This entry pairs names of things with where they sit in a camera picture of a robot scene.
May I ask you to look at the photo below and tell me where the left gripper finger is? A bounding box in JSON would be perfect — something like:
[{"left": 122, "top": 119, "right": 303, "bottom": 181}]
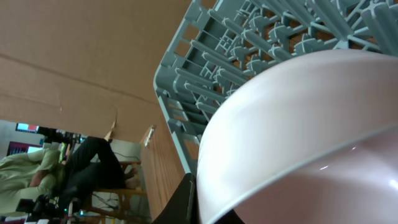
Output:
[{"left": 153, "top": 172, "right": 246, "bottom": 223}]

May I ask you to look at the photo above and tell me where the pink shallow bowl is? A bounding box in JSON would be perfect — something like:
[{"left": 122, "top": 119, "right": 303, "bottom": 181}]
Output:
[{"left": 197, "top": 50, "right": 397, "bottom": 223}]

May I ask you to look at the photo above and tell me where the grey plastic dishwasher rack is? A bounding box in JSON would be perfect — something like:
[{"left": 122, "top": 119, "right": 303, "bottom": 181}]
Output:
[{"left": 154, "top": 0, "right": 397, "bottom": 174}]

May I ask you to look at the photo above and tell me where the wooden chair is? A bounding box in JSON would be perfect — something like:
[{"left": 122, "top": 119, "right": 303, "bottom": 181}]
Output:
[{"left": 71, "top": 160, "right": 150, "bottom": 223}]

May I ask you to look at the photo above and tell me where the seated person in background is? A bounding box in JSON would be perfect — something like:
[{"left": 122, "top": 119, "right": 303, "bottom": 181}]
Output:
[{"left": 1, "top": 131, "right": 140, "bottom": 217}]

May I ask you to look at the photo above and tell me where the brown cardboard panel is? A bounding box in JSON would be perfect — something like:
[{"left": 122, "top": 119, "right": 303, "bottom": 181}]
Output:
[{"left": 1, "top": 0, "right": 190, "bottom": 142}]

